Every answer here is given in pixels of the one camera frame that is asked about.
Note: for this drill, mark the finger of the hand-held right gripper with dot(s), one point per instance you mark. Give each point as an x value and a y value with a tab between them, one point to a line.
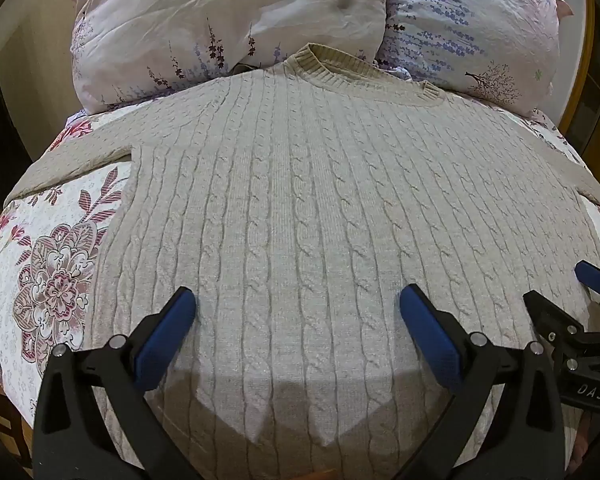
594	278
550	321

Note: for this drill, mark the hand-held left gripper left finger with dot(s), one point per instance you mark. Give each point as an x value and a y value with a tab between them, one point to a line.
166	332

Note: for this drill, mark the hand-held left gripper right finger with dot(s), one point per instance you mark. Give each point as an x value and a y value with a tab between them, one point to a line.
430	332

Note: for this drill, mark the floral bed sheet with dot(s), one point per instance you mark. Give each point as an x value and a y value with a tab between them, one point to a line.
45	260

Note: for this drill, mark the lavender print pillow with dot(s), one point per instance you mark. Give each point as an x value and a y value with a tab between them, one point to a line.
472	30

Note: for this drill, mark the pink floral pillow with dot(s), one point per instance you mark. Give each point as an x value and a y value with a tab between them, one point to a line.
220	25

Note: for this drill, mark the yellow wooden frame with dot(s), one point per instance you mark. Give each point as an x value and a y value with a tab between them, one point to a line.
580	55

